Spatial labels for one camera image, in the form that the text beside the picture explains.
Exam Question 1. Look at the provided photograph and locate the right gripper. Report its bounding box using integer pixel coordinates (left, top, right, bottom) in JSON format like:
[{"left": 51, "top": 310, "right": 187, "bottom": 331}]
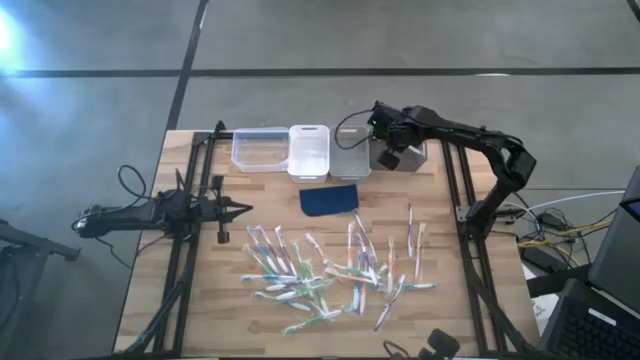
[{"left": 369, "top": 101, "right": 419, "bottom": 172}]

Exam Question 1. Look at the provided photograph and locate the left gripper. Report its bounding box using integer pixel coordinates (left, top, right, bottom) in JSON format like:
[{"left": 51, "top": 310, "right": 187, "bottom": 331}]
[{"left": 197, "top": 174, "right": 254, "bottom": 245}]

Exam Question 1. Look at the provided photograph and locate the dark grey plastic bin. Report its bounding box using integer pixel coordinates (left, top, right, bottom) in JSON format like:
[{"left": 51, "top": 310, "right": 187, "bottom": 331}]
[{"left": 369, "top": 139, "right": 430, "bottom": 175}]

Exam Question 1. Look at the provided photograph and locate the light grey plastic bin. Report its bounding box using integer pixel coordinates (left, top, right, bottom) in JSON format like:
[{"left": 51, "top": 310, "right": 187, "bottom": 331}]
[{"left": 328, "top": 124, "right": 374, "bottom": 184}]

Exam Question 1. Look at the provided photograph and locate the clear plastic bin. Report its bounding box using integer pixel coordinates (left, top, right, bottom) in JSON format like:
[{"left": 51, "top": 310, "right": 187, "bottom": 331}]
[{"left": 230, "top": 127, "right": 291, "bottom": 174}]

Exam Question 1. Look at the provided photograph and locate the white plastic bin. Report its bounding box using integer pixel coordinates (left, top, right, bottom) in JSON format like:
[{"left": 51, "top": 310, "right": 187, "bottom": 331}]
[{"left": 287, "top": 124, "right": 331, "bottom": 184}]

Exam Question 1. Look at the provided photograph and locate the dark blue cloth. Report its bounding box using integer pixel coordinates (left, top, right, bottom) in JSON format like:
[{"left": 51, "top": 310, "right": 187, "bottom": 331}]
[{"left": 298, "top": 183, "right": 360, "bottom": 218}]

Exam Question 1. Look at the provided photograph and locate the small black power adapter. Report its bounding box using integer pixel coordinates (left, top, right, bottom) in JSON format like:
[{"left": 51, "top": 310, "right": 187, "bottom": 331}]
[{"left": 538, "top": 212, "right": 567, "bottom": 232}]

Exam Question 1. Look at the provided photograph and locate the black power brick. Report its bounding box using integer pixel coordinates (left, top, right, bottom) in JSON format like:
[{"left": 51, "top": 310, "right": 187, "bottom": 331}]
[{"left": 521, "top": 246, "right": 569, "bottom": 274}]

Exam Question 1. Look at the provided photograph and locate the black floor stand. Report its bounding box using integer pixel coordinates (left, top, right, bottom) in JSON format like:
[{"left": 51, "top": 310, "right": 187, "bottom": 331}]
[{"left": 0, "top": 218, "right": 82, "bottom": 360}]

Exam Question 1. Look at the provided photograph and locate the white paper sheet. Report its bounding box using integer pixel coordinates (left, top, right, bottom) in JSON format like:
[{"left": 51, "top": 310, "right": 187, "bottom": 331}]
[{"left": 529, "top": 293, "right": 559, "bottom": 326}]

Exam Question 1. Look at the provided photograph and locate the black laptop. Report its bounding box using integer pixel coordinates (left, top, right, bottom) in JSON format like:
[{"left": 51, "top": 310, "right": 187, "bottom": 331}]
[{"left": 537, "top": 164, "right": 640, "bottom": 360}]

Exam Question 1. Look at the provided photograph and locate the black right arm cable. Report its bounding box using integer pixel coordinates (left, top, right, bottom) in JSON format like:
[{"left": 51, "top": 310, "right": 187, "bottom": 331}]
[{"left": 333, "top": 108, "right": 376, "bottom": 151}]

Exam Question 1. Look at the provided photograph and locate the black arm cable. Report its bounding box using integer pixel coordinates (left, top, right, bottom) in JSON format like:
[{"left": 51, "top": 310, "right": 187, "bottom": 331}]
[
  {"left": 333, "top": 108, "right": 376, "bottom": 151},
  {"left": 72, "top": 163, "right": 166, "bottom": 271}
]

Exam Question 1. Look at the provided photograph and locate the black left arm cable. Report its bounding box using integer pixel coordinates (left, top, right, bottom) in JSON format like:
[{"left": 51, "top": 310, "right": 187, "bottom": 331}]
[{"left": 72, "top": 163, "right": 166, "bottom": 271}]

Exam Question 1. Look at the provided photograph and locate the black table-level camera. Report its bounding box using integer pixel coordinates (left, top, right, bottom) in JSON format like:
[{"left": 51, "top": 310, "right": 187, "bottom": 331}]
[{"left": 427, "top": 328, "right": 461, "bottom": 360}]

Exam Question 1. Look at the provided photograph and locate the black strap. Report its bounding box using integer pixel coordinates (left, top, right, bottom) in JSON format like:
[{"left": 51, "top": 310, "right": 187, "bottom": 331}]
[{"left": 526, "top": 263, "right": 594, "bottom": 300}]

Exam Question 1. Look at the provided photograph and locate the yellow cable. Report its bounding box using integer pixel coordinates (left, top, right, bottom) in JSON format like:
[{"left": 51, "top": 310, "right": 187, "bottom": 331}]
[{"left": 517, "top": 219, "right": 616, "bottom": 251}]

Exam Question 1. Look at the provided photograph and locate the white cable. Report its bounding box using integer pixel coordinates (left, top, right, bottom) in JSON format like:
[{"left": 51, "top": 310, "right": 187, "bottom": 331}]
[{"left": 527, "top": 188, "right": 627, "bottom": 214}]

